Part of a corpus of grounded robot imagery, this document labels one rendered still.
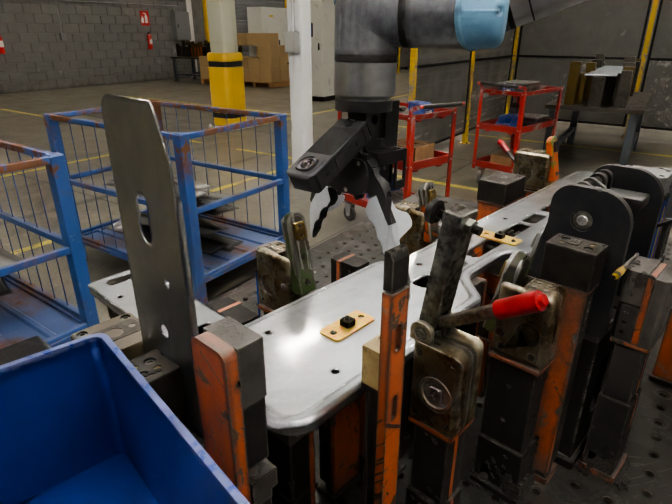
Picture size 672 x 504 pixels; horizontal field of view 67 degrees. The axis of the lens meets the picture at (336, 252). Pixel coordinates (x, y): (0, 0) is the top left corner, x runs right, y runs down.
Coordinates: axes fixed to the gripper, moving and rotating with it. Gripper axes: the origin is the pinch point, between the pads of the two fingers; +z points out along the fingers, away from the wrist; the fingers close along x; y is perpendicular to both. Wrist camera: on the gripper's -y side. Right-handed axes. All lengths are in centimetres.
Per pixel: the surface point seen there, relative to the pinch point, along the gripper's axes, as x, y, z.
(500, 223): 4, 55, 10
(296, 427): -9.6, -18.7, 12.1
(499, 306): -22.5, -1.2, -0.8
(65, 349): -2.8, -37.2, -3.2
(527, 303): -25.4, -1.4, -2.3
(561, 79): 255, 759, 16
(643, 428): -33, 48, 40
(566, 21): 261, 757, -62
